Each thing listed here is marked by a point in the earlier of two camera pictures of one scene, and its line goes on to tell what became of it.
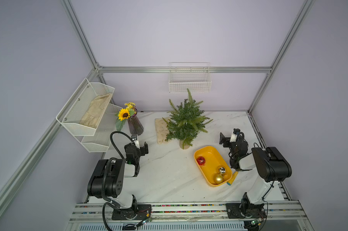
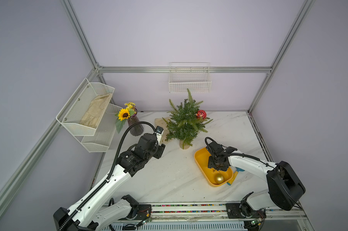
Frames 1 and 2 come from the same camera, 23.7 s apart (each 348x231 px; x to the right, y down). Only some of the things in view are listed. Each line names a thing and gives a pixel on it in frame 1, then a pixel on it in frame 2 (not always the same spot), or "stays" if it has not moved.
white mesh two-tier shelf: x=89 y=114 stays
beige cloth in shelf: x=95 y=110 stays
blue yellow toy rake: x=233 y=176 stays
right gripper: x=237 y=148 -> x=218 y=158
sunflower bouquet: x=124 y=114 stays
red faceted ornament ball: x=201 y=160 -> x=201 y=113
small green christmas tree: x=186 y=120 stays
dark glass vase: x=135 y=125 stays
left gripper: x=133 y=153 -> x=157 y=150
